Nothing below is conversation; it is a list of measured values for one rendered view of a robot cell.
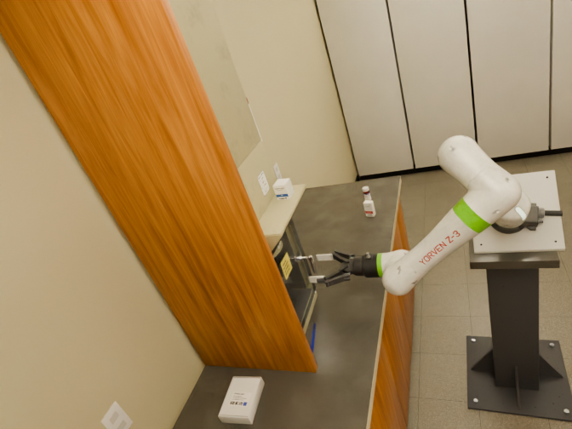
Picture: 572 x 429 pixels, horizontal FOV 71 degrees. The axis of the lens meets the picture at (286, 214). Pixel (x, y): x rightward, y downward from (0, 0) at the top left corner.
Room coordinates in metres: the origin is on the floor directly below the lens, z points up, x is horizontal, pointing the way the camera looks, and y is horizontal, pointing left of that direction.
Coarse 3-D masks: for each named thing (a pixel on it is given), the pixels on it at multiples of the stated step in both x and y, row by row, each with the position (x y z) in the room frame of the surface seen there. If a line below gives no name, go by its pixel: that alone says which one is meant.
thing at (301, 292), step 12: (288, 228) 1.34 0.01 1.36; (288, 240) 1.31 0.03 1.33; (276, 252) 1.21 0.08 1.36; (288, 252) 1.28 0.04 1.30; (300, 252) 1.37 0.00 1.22; (300, 264) 1.33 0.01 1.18; (300, 276) 1.30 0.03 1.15; (288, 288) 1.19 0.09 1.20; (300, 288) 1.27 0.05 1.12; (312, 288) 1.36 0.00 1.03; (300, 300) 1.24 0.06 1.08; (300, 312) 1.21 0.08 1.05
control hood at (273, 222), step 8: (304, 184) 1.35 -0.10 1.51; (296, 192) 1.30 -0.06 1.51; (272, 200) 1.31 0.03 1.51; (280, 200) 1.29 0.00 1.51; (288, 200) 1.27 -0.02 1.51; (296, 200) 1.25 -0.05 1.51; (272, 208) 1.25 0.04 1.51; (280, 208) 1.23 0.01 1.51; (288, 208) 1.21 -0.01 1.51; (264, 216) 1.22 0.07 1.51; (272, 216) 1.19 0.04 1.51; (280, 216) 1.18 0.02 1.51; (288, 216) 1.16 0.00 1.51; (264, 224) 1.16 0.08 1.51; (272, 224) 1.14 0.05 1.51; (280, 224) 1.13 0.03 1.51; (264, 232) 1.11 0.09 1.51; (272, 232) 1.09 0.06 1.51; (280, 232) 1.08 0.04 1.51; (272, 240) 1.08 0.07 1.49; (272, 248) 1.09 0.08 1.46
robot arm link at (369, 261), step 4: (368, 252) 1.23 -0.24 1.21; (364, 256) 1.23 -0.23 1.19; (368, 256) 1.22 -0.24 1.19; (372, 256) 1.22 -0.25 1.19; (376, 256) 1.20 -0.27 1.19; (364, 260) 1.21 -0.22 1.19; (368, 260) 1.20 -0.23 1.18; (372, 260) 1.20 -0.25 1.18; (376, 260) 1.19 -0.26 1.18; (364, 264) 1.20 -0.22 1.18; (368, 264) 1.19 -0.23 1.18; (372, 264) 1.19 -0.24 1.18; (376, 264) 1.18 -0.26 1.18; (364, 268) 1.19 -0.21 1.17; (368, 268) 1.19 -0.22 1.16; (372, 268) 1.18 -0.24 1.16; (376, 268) 1.17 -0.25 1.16; (364, 272) 1.19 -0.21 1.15; (368, 272) 1.18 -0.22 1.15; (372, 272) 1.18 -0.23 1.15; (376, 272) 1.17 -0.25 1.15; (368, 276) 1.19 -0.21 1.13; (372, 276) 1.18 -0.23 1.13; (376, 276) 1.17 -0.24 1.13
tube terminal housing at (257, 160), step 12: (252, 156) 1.31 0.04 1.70; (264, 156) 1.38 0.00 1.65; (240, 168) 1.22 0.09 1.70; (252, 168) 1.28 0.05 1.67; (264, 168) 1.35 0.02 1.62; (252, 180) 1.26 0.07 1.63; (252, 192) 1.23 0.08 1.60; (252, 204) 1.20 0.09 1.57; (264, 204) 1.27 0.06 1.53; (312, 300) 1.35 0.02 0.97
